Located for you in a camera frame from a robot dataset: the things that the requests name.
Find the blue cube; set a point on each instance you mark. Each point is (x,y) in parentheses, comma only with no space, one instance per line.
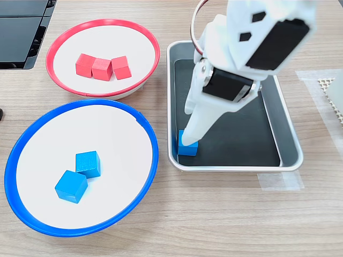
(88,164)
(71,186)
(187,151)

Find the red cube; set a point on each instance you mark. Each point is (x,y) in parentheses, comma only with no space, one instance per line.
(84,65)
(122,67)
(101,69)

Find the black tray mat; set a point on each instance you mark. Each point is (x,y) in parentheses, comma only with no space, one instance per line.
(241,139)

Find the steel tray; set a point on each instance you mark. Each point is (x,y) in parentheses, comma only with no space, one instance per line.
(289,150)

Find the clear tape piece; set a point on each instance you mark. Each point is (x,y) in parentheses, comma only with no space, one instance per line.
(311,77)
(281,181)

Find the red-rimmed white plate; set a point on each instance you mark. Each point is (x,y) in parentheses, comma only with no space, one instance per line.
(120,40)

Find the blue-rimmed white plate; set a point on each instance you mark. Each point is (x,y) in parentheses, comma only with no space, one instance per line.
(115,150)

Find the black flat device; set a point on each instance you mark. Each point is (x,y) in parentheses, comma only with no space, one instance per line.
(18,34)

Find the small black object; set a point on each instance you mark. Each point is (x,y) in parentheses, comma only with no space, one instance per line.
(1,114)

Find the pale perforated base plate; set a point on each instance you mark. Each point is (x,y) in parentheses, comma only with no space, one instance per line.
(325,85)

